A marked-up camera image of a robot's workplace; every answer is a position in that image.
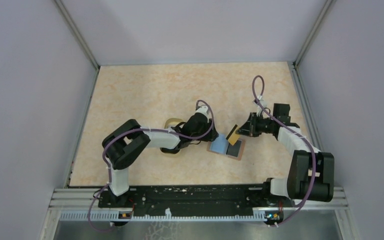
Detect gold VIP credit card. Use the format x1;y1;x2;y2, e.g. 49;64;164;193
226;124;241;146

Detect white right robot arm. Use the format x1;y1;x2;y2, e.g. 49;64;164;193
234;103;335;206

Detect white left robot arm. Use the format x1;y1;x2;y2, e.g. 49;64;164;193
101;111;219;207

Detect beige oval tray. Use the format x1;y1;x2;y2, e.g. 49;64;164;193
159;117;186;155

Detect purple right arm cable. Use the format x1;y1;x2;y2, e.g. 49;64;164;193
251;75;317;228

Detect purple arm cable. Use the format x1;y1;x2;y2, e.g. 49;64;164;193
251;75;317;228
86;99;215;233

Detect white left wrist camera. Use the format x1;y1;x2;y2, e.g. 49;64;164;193
195;105;210;117

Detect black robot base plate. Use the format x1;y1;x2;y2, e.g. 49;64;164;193
98;183;293;217

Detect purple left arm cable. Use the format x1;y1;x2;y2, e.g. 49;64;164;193
86;99;215;233

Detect white slotted cable duct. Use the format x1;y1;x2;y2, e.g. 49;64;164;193
59;209;268;222

